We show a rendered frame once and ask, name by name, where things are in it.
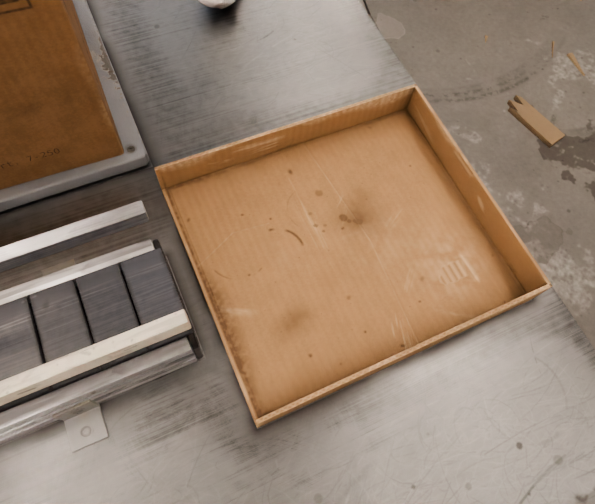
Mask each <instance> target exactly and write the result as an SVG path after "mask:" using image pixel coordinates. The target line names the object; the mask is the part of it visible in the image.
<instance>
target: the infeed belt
mask: <svg viewBox="0 0 595 504"><path fill-rule="evenodd" d="M120 265H121V268H122V270H120V267H119V265H118V264H114V265H111V266H108V267H106V268H103V269H100V270H97V271H94V272H92V273H89V274H86V275H83V276H81V277H78V278H76V279H75V280H76V283H77V286H76V285H75V282H74V280H70V281H67V282H64V283H61V284H58V285H56V286H53V287H50V288H47V289H45V290H42V291H39V292H36V293H33V294H31V295H29V299H30V302H31V303H30V304H29V300H28V298H27V297H26V296H25V297H22V298H20V299H17V300H14V301H11V302H8V303H6V304H3V305H0V381H2V380H4V379H7V378H10V377H12V376H15V375H17V374H20V373H22V372H25V371H27V370H30V369H32V368H35V367H37V366H40V365H43V364H45V363H48V362H50V361H53V360H55V359H58V358H60V357H63V356H65V355H68V354H70V353H73V352H75V351H78V350H81V349H83V348H86V347H88V346H91V345H93V344H96V343H98V342H101V341H103V340H106V339H108V338H111V337H114V336H116V335H119V334H121V333H124V332H126V331H129V330H131V329H134V328H136V327H139V326H141V325H144V324H146V323H149V322H152V321H154V320H157V319H159V318H162V317H164V316H167V315H169V314H172V313H174V312H177V311H179V310H182V309H184V308H183V305H182V303H181V300H180V297H179V295H178V292H177V290H176V287H175V284H174V282H173V279H172V276H171V274H170V271H169V269H168V266H167V263H166V261H165V258H164V255H163V253H162V250H161V248H158V249H156V250H153V251H150V252H147V253H144V254H142V255H139V256H136V257H133V258H131V259H128V260H125V261H122V262H120ZM191 333H193V332H192V329H189V330H186V331H184V332H181V333H179V334H177V335H174V336H172V337H169V338H167V339H164V340H162V341H159V342H157V343H154V344H152V345H149V346H147V347H145V348H142V349H140V350H137V351H135V352H132V353H130V354H127V355H125V356H122V357H120V358H117V359H115V360H112V361H110V362H108V363H105V364H103V365H100V366H98V367H95V368H93V369H90V370H88V371H85V372H83V373H80V374H78V375H75V376H73V377H71V378H68V379H66V380H63V381H61V382H58V383H56V384H53V385H51V386H48V387H46V388H43V389H41V390H38V391H36V392H34V393H31V394H29V395H26V396H24V397H21V398H19V399H16V400H14V401H11V402H9V403H6V404H4V405H2V406H0V413H1V412H3V411H6V410H8V409H11V408H13V407H16V406H18V405H20V404H23V403H25V402H28V401H30V400H33V399H35V398H38V397H40V396H42V395H45V394H47V393H50V392H52V391H55V390H57V389H60V388H62V387H65V386H67V385H69V384H72V383H74V382H77V381H79V380H82V379H84V378H87V377H89V376H91V375H94V374H96V373H99V372H101V371H104V370H106V369H109V368H111V367H113V366H116V365H118V364H121V363H123V362H126V361H128V360H131V359H133V358H135V357H138V356H140V355H143V354H145V353H148V352H150V351H153V350H155V349H158V348H160V347H162V346H165V345H167V344H170V343H172V342H175V341H177V340H180V339H182V338H184V337H187V339H188V341H189V338H188V336H187V335H189V334H191Z"/></svg>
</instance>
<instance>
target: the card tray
mask: <svg viewBox="0 0 595 504"><path fill-rule="evenodd" d="M154 169H155V172H156V175H157V178H158V181H159V184H160V187H161V190H162V192H163V195H164V197H165V200H166V202H167V205H168V207H169V210H170V212H171V215H172V217H173V220H174V222H175V225H176V227H177V230H178V232H179V235H180V237H181V240H182V242H183V245H184V247H185V250H186V252H187V255H188V257H189V260H190V262H191V265H192V267H193V270H194V272H195V275H196V277H197V280H198V282H199V285H200V287H201V290H202V292H203V295H204V297H205V300H206V302H207V305H208V307H209V310H210V312H211V315H212V317H213V320H214V322H215V325H216V327H217V330H218V332H219V335H220V337H221V340H222V342H223V345H224V347H225V350H226V352H227V355H228V357H229V360H230V362H231V365H232V367H233V370H234V372H235V375H236V377H237V380H238V382H239V385H240V387H241V390H242V392H243V395H244V397H245V400H246V402H247V405H248V407H249V410H250V412H251V415H252V417H253V420H254V422H255V425H256V427H257V428H259V427H261V426H263V425H265V424H267V423H269V422H271V421H274V420H276V419H278V418H280V417H282V416H284V415H286V414H288V413H291V412H293V411H295V410H297V409H299V408H301V407H303V406H306V405H308V404H310V403H312V402H314V401H316V400H318V399H320V398H323V397H325V396H327V395H329V394H331V393H333V392H335V391H337V390H340V389H342V388H344V387H346V386H348V385H350V384H352V383H355V382H357V381H359V380H361V379H363V378H365V377H367V376H369V375H372V374H374V373H376V372H378V371H380V370H382V369H384V368H386V367H389V366H391V365H393V364H395V363H397V362H399V361H401V360H403V359H406V358H408V357H410V356H412V355H414V354H416V353H418V352H421V351H423V350H425V349H427V348H429V347H431V346H433V345H435V344H438V343H440V342H442V341H444V340H446V339H448V338H450V337H452V336H455V335H457V334H459V333H461V332H463V331H465V330H467V329H470V328H472V327H474V326H476V325H478V324H480V323H482V322H484V321H487V320H489V319H491V318H493V317H495V316H497V315H499V314H501V313H504V312H506V311H508V310H510V309H512V308H514V307H516V306H518V305H521V304H523V303H525V302H527V301H529V300H531V299H533V298H535V297H536V296H538V295H539V294H541V293H543V292H544V291H546V290H548V289H549V288H551V287H552V284H551V283H550V281H549V280H548V278H547V277H546V275H545V274H544V272H543V271H542V269H541V268H540V267H539V265H538V264H537V262H536V261H535V259H534V258H533V256H532V255H531V253H530V252H529V250H528V249H527V247H526V246H525V244H524V243H523V241H522V240H521V238H520V237H519V235H518V234H517V233H516V231H515V230H514V228H513V227H512V225H511V224H510V222H509V221H508V219H507V218H506V216H505V215H504V213H503V212H502V210H501V209H500V207H499V206H498V204H497V203H496V201H495V200H494V198H493V197H492V196H491V194H490V193H489V191H488V190H487V188H486V187H485V185H484V184H483V182H482V181H481V179H480V178H479V176H478V175H477V173H476V172H475V170H474V169H473V167H472V166H471V164H470V163H469V162H468V160H467V159H466V157H465V156H464V154H463V153H462V151H461V150H460V148H459V147H458V145H457V144H456V142H455V141H454V139H453V138H452V136H451V135H450V133H449V132H448V130H447V129H446V127H445V126H444V125H443V123H442V122H441V120H440V119H439V117H438V116H437V114H436V113H435V111H434V110H433V108H432V107H431V105H430V104H429V102H428V101H427V99H426V98H425V96H424V95H423V93H422V92H421V91H420V89H419V88H418V86H417V85H416V84H413V85H410V86H407V87H404V88H401V89H398V90H395V91H392V92H388V93H385V94H382V95H379V96H376V97H373V98H370V99H367V100H364V101H360V102H357V103H354V104H351V105H348V106H345V107H342V108H339V109H335V110H332V111H329V112H326V113H323V114H320V115H317V116H314V117H311V118H307V119H304V120H301V121H298V122H295V123H292V124H289V125H286V126H283V127H279V128H276V129H273V130H270V131H267V132H264V133H261V134H258V135H254V136H251V137H248V138H245V139H242V140H239V141H236V142H233V143H230V144H226V145H223V146H220V147H217V148H214V149H211V150H208V151H205V152H201V153H198V154H195V155H192V156H189V157H186V158H183V159H180V160H177V161H173V162H170V163H167V164H164V165H161V166H158V167H155V168H154Z"/></svg>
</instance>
